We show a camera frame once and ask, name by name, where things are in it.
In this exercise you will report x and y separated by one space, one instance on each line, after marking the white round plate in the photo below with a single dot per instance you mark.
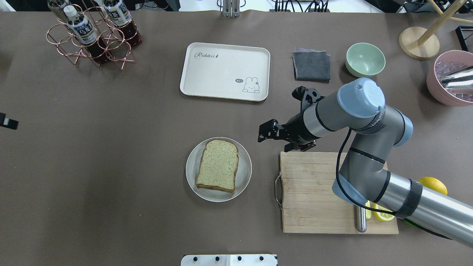
242 176

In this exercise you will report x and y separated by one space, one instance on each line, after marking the tea bottle white cap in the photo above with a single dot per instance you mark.
86 34

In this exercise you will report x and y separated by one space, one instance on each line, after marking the wooden mug stand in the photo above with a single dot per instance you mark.
421 43

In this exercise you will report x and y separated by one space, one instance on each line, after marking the half lemon slice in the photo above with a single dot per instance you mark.
382 216

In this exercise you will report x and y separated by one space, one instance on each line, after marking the green lime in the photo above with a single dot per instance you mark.
411 223

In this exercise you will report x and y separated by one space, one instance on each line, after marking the aluminium frame post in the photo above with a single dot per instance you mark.
230 8

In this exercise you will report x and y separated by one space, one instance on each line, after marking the green bowl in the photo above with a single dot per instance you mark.
364 60

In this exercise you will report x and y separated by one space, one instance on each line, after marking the cream rabbit tray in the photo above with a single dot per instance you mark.
226 71

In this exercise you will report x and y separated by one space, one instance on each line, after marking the grey folded cloth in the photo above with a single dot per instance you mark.
311 65

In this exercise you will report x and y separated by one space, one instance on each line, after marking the bread slice with egg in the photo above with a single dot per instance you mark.
215 188

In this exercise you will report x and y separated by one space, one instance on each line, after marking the pink bowl with ice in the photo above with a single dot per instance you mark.
447 63

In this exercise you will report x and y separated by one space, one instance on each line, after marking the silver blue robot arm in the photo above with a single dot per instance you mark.
360 107

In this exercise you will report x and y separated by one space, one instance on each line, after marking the copper wire bottle rack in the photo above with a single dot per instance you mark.
102 31

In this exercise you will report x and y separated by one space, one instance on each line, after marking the black glass tray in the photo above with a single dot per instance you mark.
465 37

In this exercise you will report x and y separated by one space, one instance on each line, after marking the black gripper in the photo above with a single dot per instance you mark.
295 128

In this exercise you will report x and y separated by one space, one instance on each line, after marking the yellow lemon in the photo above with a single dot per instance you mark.
434 184

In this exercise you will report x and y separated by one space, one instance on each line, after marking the plain bread slice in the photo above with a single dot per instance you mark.
219 164

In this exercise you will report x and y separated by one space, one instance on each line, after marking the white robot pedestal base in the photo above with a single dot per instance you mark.
230 260

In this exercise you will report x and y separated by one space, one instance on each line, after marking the metal scoop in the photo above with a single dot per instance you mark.
459 82

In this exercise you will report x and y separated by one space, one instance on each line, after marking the wooden cutting board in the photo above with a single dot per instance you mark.
308 202

